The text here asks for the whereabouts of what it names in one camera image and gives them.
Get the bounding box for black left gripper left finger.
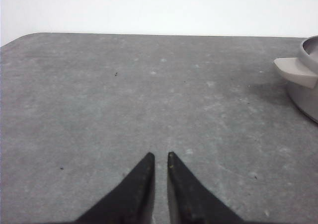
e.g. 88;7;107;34
75;152;155;224

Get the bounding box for steel steamer pot grey handles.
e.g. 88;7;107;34
273;35;318;124

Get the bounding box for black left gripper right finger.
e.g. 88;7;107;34
167;152;243;224

